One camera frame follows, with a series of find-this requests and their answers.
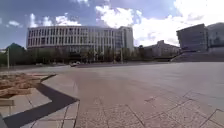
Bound grey stone slab plaza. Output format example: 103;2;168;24
0;61;224;128

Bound pale car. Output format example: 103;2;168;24
69;60;82;68

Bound white grid-window building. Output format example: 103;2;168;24
25;25;135;63

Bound low building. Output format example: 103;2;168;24
143;39;181;59

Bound dark glass building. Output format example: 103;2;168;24
175;23;208;53

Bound wide stone steps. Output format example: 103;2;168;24
169;49;224;63

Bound tan rock bed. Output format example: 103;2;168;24
0;73;46;99

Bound dark green tree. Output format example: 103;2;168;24
4;42;27;66

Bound pale glass building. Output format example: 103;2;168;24
205;21;224;49

